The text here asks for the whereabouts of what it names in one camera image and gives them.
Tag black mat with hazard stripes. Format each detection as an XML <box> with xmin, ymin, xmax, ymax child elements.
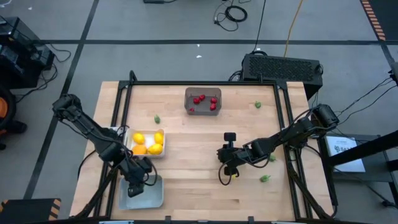
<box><xmin>359</xmin><ymin>0</ymin><xmax>398</xmax><ymax>42</ymax></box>
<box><xmin>0</xmin><ymin>198</ymin><xmax>62</xmax><ymax>224</ymax></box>

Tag black equipment stack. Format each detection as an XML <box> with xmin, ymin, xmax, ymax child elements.
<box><xmin>0</xmin><ymin>17</ymin><xmax>56</xmax><ymax>90</ymax></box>

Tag white printed sheet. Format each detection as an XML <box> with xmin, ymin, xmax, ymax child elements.
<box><xmin>325</xmin><ymin>136</ymin><xmax>366</xmax><ymax>174</ymax></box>

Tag yellow-orange toy lemon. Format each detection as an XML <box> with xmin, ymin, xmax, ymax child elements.
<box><xmin>147</xmin><ymin>143</ymin><xmax>164</xmax><ymax>156</ymax></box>

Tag grey side table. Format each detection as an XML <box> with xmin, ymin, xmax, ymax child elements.
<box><xmin>322</xmin><ymin>133</ymin><xmax>398</xmax><ymax>184</ymax></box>

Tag black orange wheeled device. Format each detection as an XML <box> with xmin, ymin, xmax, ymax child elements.
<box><xmin>0</xmin><ymin>86</ymin><xmax>27</xmax><ymax>150</ymax></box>

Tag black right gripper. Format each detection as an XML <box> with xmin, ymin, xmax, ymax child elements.
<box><xmin>216</xmin><ymin>132</ymin><xmax>250</xmax><ymax>177</ymax></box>

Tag long black cable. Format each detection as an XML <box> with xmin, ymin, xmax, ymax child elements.
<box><xmin>251</xmin><ymin>0</ymin><xmax>267</xmax><ymax>54</ymax></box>

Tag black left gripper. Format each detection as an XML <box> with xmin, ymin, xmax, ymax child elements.
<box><xmin>122</xmin><ymin>156</ymin><xmax>154</xmax><ymax>199</ymax></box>

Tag white plastic basket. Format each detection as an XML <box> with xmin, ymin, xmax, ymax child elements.
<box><xmin>123</xmin><ymin>128</ymin><xmax>166</xmax><ymax>158</ymax></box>

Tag coiled black cable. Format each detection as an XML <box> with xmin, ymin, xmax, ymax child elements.
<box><xmin>213</xmin><ymin>0</ymin><xmax>249</xmax><ymax>32</ymax></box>

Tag dark grey translucent basket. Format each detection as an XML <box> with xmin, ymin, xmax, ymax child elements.
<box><xmin>184</xmin><ymin>86</ymin><xmax>223</xmax><ymax>116</ymax></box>

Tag black diagonal beam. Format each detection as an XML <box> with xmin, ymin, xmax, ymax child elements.
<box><xmin>326</xmin><ymin>129</ymin><xmax>398</xmax><ymax>167</ymax></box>

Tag long yellow cable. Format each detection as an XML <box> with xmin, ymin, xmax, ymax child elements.
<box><xmin>283</xmin><ymin>0</ymin><xmax>304</xmax><ymax>58</ymax></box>

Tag black perforated computer case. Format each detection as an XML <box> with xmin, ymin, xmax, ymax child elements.
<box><xmin>241</xmin><ymin>53</ymin><xmax>323</xmax><ymax>100</ymax></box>

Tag light grey plastic basket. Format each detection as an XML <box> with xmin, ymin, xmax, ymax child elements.
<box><xmin>118</xmin><ymin>174</ymin><xmax>165</xmax><ymax>211</ymax></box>

